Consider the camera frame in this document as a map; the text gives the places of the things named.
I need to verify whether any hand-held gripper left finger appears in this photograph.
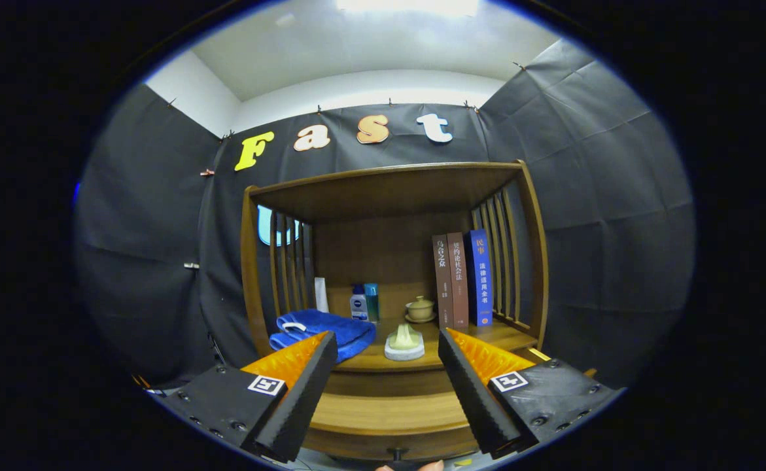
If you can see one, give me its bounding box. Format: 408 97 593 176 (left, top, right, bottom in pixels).
154 330 339 463

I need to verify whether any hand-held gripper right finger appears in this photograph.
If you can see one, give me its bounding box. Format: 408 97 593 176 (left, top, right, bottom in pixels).
438 327 622 460

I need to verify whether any wooden drawer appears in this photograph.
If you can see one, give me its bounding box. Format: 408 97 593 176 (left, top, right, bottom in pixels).
301 347 599 462

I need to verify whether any pale green packaged item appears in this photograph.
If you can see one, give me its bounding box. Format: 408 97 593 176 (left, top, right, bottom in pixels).
384 323 426 362

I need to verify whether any wooden countertop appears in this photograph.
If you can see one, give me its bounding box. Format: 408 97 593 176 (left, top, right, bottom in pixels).
271 317 540 374

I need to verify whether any wooden cabinet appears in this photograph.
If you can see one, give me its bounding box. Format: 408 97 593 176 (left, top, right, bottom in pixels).
240 160 550 462

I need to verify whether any blue folded towel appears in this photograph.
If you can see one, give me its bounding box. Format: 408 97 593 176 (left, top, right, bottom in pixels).
269 309 377 364

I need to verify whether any blue book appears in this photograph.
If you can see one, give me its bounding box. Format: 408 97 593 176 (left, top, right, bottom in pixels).
468 228 493 327

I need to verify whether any reddish brown book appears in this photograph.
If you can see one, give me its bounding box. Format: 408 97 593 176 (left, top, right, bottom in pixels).
446 232 470 328

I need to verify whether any dark brown book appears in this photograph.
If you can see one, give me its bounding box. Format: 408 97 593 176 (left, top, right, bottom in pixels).
432 234 455 330

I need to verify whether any black backdrop cloth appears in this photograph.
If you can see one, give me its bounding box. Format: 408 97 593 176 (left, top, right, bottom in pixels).
74 39 696 393

